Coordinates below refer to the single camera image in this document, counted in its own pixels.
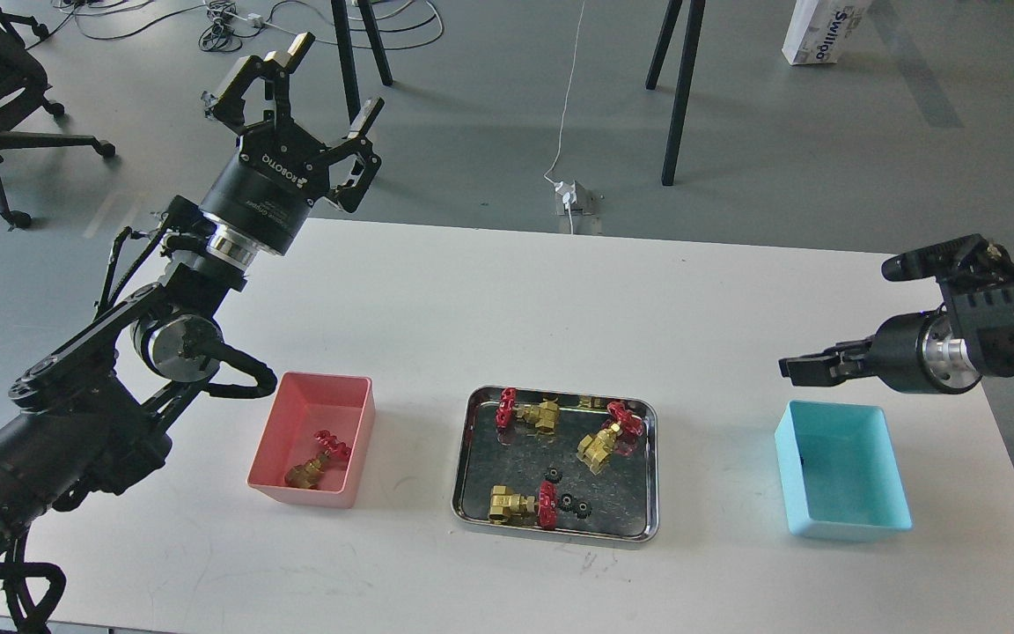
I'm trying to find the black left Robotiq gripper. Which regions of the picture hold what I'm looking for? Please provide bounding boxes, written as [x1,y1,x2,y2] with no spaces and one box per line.
[199,32,386,258]

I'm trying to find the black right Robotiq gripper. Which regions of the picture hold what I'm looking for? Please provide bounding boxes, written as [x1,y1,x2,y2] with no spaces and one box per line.
[778,310,982,394]

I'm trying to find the brass valve red handle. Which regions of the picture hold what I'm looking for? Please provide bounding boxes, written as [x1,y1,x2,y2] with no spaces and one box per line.
[284,430,353,490]
[488,481,559,530]
[494,388,561,436]
[577,401,645,475]

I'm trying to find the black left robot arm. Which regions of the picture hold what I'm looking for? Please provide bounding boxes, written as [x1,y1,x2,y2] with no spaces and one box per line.
[0,32,384,633]

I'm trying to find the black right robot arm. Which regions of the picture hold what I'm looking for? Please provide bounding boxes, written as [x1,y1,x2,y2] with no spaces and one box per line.
[778,234,1014,394]

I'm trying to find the light blue plastic box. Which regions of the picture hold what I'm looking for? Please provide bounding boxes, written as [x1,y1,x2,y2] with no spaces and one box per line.
[774,400,913,542]

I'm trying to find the pink plastic box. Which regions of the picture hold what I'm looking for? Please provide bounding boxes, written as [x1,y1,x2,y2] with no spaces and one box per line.
[248,372,375,509]

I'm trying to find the white cardboard box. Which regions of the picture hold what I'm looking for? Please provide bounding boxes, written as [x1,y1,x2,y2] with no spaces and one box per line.
[782,1,873,65]

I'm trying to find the black stand leg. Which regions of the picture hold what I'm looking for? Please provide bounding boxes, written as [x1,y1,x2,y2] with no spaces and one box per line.
[644,0,707,186]
[330,1,394,121]

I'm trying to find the shiny metal tray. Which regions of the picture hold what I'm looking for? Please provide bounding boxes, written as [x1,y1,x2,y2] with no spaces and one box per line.
[452,386,659,542]

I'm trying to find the grey floor power socket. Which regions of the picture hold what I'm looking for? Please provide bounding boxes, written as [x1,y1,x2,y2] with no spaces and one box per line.
[555,180,599,216]

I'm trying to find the cables on floor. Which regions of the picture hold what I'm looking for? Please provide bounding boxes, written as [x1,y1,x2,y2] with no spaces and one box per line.
[54,0,446,54]

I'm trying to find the white cable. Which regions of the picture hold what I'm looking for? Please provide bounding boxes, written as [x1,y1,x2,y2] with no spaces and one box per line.
[546,0,589,234]

